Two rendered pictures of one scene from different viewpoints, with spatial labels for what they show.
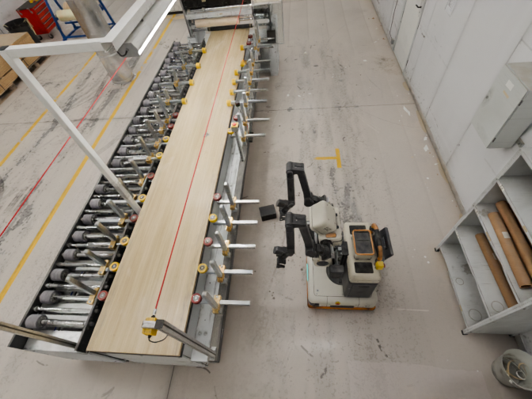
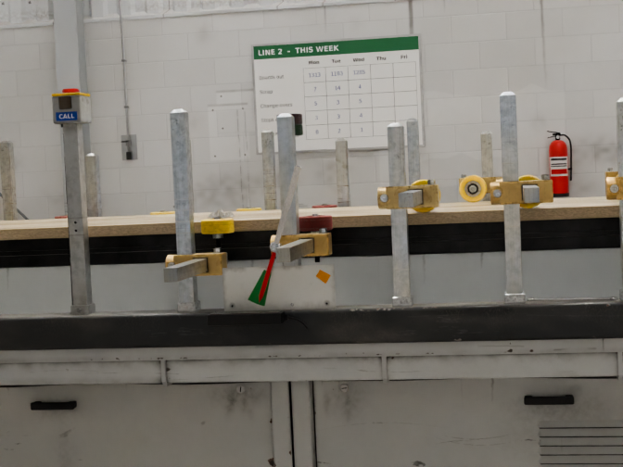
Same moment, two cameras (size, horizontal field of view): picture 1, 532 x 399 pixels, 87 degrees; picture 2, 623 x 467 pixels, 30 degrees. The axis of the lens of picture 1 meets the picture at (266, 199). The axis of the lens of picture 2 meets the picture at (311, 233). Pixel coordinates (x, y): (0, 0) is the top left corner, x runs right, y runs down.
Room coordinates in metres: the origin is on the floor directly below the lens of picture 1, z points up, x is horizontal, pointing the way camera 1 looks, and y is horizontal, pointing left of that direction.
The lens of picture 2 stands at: (2.89, -2.57, 1.01)
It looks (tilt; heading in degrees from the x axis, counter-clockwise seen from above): 3 degrees down; 88
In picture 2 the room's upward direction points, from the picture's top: 3 degrees counter-clockwise
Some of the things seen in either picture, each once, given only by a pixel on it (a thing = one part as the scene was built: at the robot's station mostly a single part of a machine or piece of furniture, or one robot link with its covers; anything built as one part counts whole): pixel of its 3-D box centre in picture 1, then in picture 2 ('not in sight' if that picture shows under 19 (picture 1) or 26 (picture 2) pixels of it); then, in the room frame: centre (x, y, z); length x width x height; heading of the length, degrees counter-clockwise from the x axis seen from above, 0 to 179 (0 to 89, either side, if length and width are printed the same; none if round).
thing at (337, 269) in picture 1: (327, 260); not in sight; (0.99, -0.45, 0.68); 0.28 x 0.27 x 0.25; 169
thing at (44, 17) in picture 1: (39, 20); not in sight; (9.68, 5.48, 0.41); 0.76 x 0.48 x 0.81; 176
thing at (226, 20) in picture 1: (228, 20); not in sight; (5.58, 0.11, 1.05); 1.43 x 0.12 x 0.12; 79
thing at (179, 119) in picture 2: (241, 130); (184, 212); (2.67, 0.14, 0.93); 0.04 x 0.04 x 0.48; 79
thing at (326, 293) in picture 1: (339, 275); not in sight; (1.02, -0.62, 0.16); 0.67 x 0.64 x 0.25; 79
